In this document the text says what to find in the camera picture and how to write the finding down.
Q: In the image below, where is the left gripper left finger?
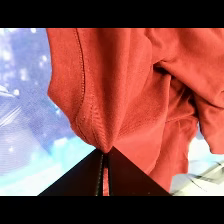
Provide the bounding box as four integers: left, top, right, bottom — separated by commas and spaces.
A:
38, 149, 106, 197

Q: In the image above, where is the red T-shirt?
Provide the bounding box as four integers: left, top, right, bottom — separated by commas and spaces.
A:
45, 27, 224, 194

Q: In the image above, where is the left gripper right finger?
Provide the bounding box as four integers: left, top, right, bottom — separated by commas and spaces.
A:
106, 145, 172, 197

